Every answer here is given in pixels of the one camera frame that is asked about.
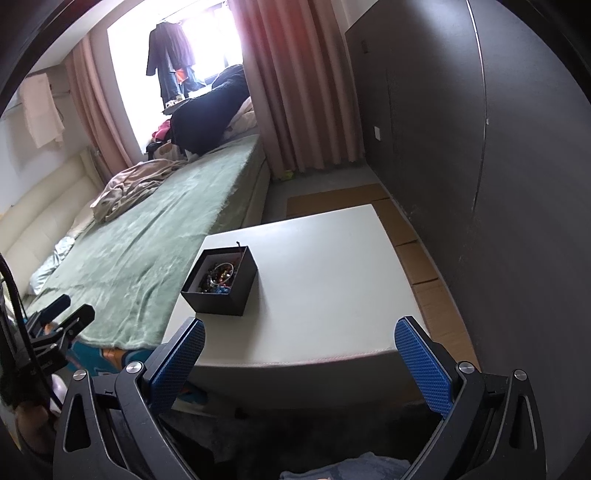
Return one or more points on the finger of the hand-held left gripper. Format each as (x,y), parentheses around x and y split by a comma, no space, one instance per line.
(53,307)
(74,323)

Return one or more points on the pink pleated curtain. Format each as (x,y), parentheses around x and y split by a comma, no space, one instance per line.
(97,115)
(295,92)

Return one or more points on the white low table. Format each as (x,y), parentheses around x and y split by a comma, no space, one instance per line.
(323,277)

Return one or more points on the bright window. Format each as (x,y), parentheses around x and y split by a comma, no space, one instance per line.
(207,37)

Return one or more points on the small yellow-green toy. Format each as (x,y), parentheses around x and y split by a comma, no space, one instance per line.
(287,175)

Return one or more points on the hanging dark jacket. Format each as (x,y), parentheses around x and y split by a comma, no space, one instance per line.
(166,46)

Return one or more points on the cream padded headboard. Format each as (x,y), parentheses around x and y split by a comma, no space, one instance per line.
(41,207)

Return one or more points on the black jewelry box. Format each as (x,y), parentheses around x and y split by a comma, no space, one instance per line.
(217,304)

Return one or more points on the cream bed base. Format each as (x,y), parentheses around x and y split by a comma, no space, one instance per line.
(256,198)

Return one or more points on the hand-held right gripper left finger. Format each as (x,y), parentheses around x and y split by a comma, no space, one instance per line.
(180,364)

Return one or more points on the beige crumpled blanket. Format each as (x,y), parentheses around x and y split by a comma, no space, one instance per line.
(134,184)

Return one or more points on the blue denim cloth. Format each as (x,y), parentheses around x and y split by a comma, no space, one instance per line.
(351,468)

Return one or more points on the pile of dark clothes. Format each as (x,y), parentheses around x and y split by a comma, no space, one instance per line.
(203,115)

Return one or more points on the hanging white towel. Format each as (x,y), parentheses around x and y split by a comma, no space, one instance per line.
(41,110)

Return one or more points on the white wall switch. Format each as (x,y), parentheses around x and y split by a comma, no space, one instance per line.
(377,133)

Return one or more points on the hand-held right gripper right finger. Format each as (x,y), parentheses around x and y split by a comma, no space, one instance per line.
(425,369)

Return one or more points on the pink clothes pile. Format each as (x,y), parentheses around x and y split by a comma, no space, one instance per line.
(161,131)

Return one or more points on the white pillow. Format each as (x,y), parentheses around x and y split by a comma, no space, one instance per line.
(55,258)

